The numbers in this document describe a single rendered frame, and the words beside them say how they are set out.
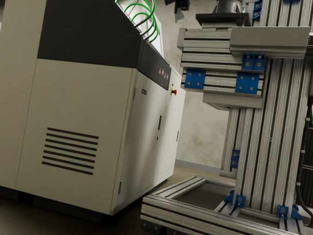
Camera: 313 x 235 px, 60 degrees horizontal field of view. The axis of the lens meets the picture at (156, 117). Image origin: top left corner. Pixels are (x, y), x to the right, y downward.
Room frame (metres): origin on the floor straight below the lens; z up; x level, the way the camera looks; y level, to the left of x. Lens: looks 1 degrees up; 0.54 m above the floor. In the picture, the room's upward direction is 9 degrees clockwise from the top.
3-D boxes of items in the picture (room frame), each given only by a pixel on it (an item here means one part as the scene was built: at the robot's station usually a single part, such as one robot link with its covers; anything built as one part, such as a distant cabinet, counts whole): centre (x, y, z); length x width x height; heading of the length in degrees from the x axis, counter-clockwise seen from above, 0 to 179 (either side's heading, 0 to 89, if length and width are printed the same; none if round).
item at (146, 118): (1.65, 0.04, 0.44); 0.65 x 0.02 x 0.68; 164
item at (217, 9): (1.22, -0.25, 1.09); 0.15 x 0.15 x 0.10
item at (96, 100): (1.73, 0.32, 0.39); 0.70 x 0.58 x 0.79; 164
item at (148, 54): (1.66, 0.06, 0.87); 0.62 x 0.04 x 0.16; 164
